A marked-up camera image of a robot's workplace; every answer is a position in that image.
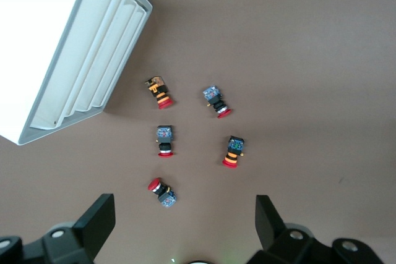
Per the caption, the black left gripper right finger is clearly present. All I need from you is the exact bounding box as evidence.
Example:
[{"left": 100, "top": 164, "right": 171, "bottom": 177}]
[{"left": 247, "top": 195, "right": 385, "bottom": 264}]

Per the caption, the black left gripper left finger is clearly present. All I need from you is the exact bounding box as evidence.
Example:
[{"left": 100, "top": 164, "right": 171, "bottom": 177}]
[{"left": 0, "top": 194, "right": 116, "bottom": 264}]

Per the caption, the red mushroom button blue block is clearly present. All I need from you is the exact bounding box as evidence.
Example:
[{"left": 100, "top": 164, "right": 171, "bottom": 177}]
[
  {"left": 155, "top": 125, "right": 175, "bottom": 158},
  {"left": 202, "top": 85, "right": 233, "bottom": 119},
  {"left": 147, "top": 177, "right": 178, "bottom": 210}
]

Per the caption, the red button orange striped collar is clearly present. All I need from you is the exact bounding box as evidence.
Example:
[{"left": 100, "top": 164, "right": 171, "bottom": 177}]
[{"left": 222, "top": 135, "right": 246, "bottom": 169}]

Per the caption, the red button orange contact block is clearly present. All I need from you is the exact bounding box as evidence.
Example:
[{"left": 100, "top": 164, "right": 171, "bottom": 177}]
[{"left": 144, "top": 75, "right": 173, "bottom": 111}]

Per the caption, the brown paper table cover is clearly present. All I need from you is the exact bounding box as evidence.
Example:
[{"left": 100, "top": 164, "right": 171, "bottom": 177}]
[{"left": 0, "top": 0, "right": 396, "bottom": 264}]

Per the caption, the white plastic divided bin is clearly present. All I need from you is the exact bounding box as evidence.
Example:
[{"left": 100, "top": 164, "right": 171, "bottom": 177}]
[{"left": 0, "top": 0, "right": 154, "bottom": 147}]

